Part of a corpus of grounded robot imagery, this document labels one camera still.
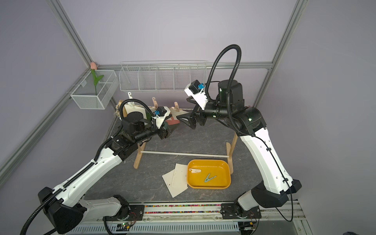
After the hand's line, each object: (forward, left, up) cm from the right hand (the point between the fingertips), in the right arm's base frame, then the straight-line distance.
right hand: (184, 106), depth 56 cm
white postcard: (-13, +7, -46) cm, 49 cm away
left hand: (+4, +5, -12) cm, 14 cm away
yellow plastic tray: (-5, -17, -47) cm, 50 cm away
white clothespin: (-8, -3, -45) cm, 46 cm away
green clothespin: (-13, -11, -45) cm, 48 cm away
